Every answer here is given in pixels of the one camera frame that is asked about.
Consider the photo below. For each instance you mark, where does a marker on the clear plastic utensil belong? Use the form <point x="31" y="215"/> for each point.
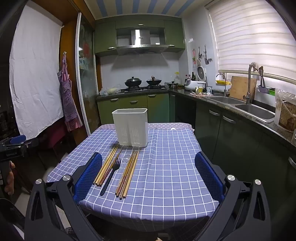
<point x="120" y="176"/>

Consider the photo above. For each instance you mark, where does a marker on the row of wooden chopsticks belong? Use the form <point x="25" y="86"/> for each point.
<point x="128" y="173"/>

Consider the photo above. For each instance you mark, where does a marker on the green plastic container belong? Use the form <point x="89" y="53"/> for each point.
<point x="272" y="91"/>

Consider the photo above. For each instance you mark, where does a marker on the green wall cabinet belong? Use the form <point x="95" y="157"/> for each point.
<point x="105" y="37"/>
<point x="140" y="23"/>
<point x="174" y="34"/>

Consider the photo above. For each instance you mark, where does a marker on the white mug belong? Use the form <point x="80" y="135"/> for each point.
<point x="208" y="90"/>

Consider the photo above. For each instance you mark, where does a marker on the long green base cabinet row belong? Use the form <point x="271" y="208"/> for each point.
<point x="238" y="143"/>

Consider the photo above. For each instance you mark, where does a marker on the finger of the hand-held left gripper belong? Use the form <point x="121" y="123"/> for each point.
<point x="18" y="139"/>

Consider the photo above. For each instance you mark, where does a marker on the steel range hood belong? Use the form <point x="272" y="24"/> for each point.
<point x="141" y="39"/>

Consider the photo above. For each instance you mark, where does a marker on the person's left hand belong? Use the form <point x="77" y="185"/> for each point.
<point x="9" y="185"/>

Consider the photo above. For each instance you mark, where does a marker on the white window blind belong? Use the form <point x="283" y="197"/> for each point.
<point x="254" y="39"/>

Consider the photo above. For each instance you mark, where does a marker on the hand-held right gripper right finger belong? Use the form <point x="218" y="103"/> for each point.
<point x="209" y="176"/>

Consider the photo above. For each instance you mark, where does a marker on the white plastic utensil holder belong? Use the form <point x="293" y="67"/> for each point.
<point x="129" y="125"/>

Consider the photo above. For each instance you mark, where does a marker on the blue checkered tablecloth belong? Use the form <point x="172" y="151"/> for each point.
<point x="166" y="166"/>

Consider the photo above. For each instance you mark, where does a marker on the black hanging spatula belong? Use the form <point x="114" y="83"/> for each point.
<point x="206" y="60"/>

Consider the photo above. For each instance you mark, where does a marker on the sliding glass door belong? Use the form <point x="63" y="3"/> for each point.
<point x="86" y="81"/>

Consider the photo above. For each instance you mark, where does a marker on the black wok with lid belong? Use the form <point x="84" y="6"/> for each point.
<point x="133" y="81"/>

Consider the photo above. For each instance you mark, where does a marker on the white rice cooker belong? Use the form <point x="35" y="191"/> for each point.
<point x="193" y="85"/>

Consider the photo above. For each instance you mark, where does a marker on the tall steel faucet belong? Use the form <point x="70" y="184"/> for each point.
<point x="248" y="88"/>

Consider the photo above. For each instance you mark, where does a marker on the plastic bag on counter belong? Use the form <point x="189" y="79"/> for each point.
<point x="110" y="90"/>

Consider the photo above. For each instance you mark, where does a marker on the wooden cutting board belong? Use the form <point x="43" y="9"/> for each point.
<point x="240" y="89"/>

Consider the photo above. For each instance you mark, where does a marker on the clear packaged bag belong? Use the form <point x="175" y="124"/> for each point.
<point x="286" y="111"/>

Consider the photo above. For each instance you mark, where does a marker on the dark stone kitchen countertop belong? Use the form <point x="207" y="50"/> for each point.
<point x="259" y="124"/>

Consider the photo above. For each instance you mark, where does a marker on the clear oil bottle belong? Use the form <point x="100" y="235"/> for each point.
<point x="177" y="78"/>

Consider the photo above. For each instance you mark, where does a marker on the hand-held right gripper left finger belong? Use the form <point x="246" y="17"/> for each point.
<point x="89" y="176"/>

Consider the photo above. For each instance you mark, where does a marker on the white hanging sheet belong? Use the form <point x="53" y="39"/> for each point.
<point x="34" y="69"/>

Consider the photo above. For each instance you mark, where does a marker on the purple plaid apron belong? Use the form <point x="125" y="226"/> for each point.
<point x="67" y="99"/>

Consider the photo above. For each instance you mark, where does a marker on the yellow sink tray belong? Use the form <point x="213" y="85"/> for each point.
<point x="223" y="82"/>

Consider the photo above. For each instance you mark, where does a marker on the hanging kitchen utensil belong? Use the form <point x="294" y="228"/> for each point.
<point x="198" y="56"/>

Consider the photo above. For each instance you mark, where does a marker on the gas stove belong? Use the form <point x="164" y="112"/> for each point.
<point x="145" y="88"/>

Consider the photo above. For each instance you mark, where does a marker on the small steel pot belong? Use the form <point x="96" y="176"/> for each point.
<point x="173" y="85"/>

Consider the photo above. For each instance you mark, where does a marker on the black plastic fork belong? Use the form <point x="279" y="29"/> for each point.
<point x="111" y="176"/>

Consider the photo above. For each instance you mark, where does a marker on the steel double sink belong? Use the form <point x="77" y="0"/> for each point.
<point x="254" y="111"/>

